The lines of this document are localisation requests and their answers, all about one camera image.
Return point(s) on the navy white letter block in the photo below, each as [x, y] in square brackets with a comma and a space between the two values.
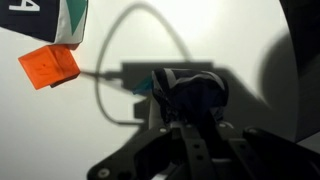
[36, 20]

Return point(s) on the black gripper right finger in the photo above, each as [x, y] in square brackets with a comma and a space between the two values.
[240, 156]

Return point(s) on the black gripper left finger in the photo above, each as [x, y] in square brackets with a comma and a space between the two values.
[193, 150]

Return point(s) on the small orange cube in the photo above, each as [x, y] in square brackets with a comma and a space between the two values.
[48, 66]

